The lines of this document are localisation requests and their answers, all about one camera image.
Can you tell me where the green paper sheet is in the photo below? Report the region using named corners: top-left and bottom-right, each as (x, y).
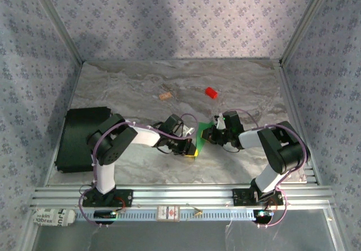
top-left (193, 122), bottom-right (214, 160)

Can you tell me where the black case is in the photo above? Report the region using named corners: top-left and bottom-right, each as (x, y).
top-left (55, 106), bottom-right (113, 174)

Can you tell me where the aluminium side rail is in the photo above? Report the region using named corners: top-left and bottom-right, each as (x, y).
top-left (278, 60), bottom-right (324, 186)
top-left (42, 61), bottom-right (84, 187)

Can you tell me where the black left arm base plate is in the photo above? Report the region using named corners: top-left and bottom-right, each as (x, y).
top-left (82, 188), bottom-right (134, 208)

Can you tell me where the brass clip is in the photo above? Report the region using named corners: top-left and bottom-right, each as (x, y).
top-left (186, 203), bottom-right (203, 221)

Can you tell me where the aluminium corner post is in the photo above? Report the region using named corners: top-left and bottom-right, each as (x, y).
top-left (279, 0), bottom-right (336, 67)
top-left (28, 0), bottom-right (85, 65)

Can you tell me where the grey panel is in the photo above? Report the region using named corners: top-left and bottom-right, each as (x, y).
top-left (33, 223), bottom-right (341, 251)

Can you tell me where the white slotted cable duct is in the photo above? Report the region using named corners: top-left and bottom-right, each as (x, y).
top-left (73, 208), bottom-right (258, 222)

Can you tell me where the black left controller board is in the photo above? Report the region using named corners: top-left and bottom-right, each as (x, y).
top-left (93, 210), bottom-right (118, 225)

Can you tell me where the black controller board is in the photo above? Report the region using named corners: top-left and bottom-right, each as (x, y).
top-left (253, 209), bottom-right (275, 224)
top-left (93, 210), bottom-right (118, 225)

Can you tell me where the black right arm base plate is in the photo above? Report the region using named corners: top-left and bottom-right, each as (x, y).
top-left (232, 188), bottom-right (284, 206)

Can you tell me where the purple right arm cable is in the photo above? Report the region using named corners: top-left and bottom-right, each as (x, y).
top-left (224, 109), bottom-right (308, 230)

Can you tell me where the small card with red logo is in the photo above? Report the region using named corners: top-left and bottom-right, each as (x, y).
top-left (156, 205), bottom-right (181, 223)

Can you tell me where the aluminium mounting rail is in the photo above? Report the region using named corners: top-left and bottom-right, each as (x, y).
top-left (29, 185), bottom-right (335, 209)

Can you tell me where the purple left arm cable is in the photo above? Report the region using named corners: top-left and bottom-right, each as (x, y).
top-left (77, 113), bottom-right (200, 229)

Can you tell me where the black right controller board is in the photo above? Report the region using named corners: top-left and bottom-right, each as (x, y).
top-left (253, 209), bottom-right (275, 224)

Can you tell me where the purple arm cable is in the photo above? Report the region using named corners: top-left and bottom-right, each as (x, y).
top-left (224, 109), bottom-right (308, 230)
top-left (77, 113), bottom-right (200, 229)

